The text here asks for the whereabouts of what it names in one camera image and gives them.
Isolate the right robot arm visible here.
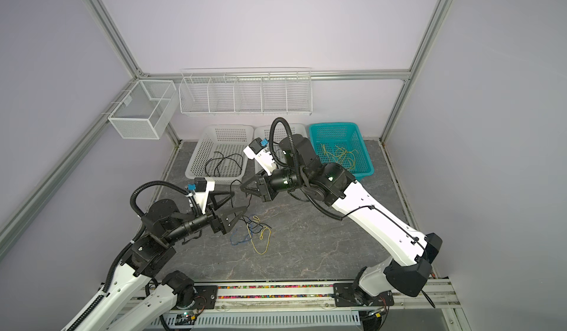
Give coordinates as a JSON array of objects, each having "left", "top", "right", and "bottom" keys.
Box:
[{"left": 240, "top": 117, "right": 442, "bottom": 305}]

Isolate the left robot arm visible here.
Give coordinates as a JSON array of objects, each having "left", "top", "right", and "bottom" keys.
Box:
[{"left": 65, "top": 177, "right": 247, "bottom": 330}]

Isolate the white mesh wall box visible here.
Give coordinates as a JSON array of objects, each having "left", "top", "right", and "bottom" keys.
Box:
[{"left": 109, "top": 80, "right": 180, "bottom": 140}]

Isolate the white wire wall rack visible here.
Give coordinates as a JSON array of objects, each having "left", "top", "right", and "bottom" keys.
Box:
[{"left": 178, "top": 67, "right": 313, "bottom": 115}]

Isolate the middle white plastic basket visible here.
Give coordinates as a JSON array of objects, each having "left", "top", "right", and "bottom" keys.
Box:
[{"left": 251, "top": 118, "right": 320, "bottom": 185}]

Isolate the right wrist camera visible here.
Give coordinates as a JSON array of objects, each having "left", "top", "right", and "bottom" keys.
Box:
[{"left": 243, "top": 137, "right": 277, "bottom": 176}]

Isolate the teal plastic basket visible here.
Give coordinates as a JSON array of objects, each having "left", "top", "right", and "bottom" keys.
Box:
[{"left": 309, "top": 122, "right": 374, "bottom": 180}]

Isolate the white plastic basket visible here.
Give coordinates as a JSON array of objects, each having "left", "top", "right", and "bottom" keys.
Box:
[
  {"left": 251, "top": 118, "right": 320, "bottom": 185},
  {"left": 185, "top": 125, "right": 254, "bottom": 185}
]

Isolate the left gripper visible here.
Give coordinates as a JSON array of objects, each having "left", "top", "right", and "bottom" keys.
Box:
[{"left": 164, "top": 190, "right": 247, "bottom": 245}]

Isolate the left white plastic basket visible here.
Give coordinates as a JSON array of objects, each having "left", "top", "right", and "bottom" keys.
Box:
[{"left": 185, "top": 125, "right": 254, "bottom": 185}]

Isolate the blue cable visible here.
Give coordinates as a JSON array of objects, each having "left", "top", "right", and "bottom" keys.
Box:
[{"left": 229, "top": 215, "right": 264, "bottom": 246}]

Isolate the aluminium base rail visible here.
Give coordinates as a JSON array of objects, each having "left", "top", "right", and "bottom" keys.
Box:
[{"left": 90, "top": 279, "right": 464, "bottom": 331}]

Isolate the short yellow cable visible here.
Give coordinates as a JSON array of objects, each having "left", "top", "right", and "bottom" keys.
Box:
[{"left": 320, "top": 143, "right": 360, "bottom": 172}]

